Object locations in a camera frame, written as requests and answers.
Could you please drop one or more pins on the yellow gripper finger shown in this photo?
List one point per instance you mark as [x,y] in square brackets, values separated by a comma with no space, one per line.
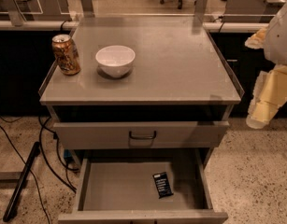
[260,112]
[257,40]

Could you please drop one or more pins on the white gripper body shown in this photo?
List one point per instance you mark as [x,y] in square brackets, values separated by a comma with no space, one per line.
[280,38]

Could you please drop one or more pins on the dark blue rxbar wrapper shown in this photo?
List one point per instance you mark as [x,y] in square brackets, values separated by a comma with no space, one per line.
[162,185]

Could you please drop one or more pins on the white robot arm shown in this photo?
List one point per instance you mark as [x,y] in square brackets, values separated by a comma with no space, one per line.
[275,49]

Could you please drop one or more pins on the grey drawer cabinet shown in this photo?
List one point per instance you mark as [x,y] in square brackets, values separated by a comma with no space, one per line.
[177,75]

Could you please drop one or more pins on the grey top drawer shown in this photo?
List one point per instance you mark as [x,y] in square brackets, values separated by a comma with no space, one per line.
[114,135]

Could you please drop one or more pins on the grey open middle drawer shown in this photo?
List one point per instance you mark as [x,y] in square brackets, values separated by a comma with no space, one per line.
[117,187]

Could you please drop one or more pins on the white ceramic bowl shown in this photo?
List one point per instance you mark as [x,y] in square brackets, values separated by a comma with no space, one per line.
[116,60]

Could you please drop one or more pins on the orange soda can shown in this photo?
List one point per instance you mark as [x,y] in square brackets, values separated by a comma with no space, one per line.
[66,54]

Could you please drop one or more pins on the black bar on floor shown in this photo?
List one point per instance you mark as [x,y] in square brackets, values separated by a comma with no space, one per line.
[12,205]

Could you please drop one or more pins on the black drawer handle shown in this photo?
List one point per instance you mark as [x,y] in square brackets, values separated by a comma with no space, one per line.
[142,137]

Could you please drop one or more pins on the white horizontal rail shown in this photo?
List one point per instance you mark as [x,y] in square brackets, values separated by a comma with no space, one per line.
[215,27]

